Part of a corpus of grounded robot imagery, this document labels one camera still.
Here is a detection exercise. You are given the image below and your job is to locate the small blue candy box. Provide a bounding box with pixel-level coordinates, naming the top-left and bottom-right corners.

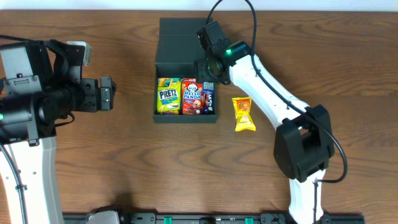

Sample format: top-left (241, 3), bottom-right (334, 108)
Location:
top-left (203, 82), bottom-right (215, 95)

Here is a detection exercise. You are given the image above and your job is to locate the blue Dairy Milk bar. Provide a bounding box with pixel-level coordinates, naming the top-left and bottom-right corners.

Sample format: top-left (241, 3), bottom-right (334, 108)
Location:
top-left (204, 93), bottom-right (214, 114)

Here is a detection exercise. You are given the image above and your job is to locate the red Hello Panda box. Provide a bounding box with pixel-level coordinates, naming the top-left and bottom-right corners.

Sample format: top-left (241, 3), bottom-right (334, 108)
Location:
top-left (182, 78), bottom-right (204, 115)

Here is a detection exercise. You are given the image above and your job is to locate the dark green box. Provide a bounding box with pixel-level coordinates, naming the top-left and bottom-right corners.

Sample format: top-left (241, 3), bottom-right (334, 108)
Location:
top-left (152, 17), bottom-right (218, 123)

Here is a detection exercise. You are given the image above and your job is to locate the green Pretz box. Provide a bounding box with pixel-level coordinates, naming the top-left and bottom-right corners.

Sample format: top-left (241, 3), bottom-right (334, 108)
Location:
top-left (156, 78), bottom-right (182, 114)

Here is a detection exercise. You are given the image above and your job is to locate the large yellow snack packet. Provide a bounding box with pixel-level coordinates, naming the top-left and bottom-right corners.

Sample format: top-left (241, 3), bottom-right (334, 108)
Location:
top-left (232, 96), bottom-right (256, 132)

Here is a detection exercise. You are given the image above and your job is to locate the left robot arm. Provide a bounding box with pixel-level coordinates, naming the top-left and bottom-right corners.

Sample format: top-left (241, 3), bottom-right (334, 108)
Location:
top-left (1, 37), bottom-right (119, 223)

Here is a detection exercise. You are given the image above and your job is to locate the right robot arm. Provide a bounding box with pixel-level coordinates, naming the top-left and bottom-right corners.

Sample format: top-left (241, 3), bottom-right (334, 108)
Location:
top-left (195, 22), bottom-right (334, 223)

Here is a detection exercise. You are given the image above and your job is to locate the right black cable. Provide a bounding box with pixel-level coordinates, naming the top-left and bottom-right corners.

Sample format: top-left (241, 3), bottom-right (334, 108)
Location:
top-left (205, 0), bottom-right (348, 224)

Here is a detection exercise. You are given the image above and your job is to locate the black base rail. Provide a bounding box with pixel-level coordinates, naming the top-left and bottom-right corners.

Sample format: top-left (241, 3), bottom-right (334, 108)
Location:
top-left (63, 206), bottom-right (365, 224)

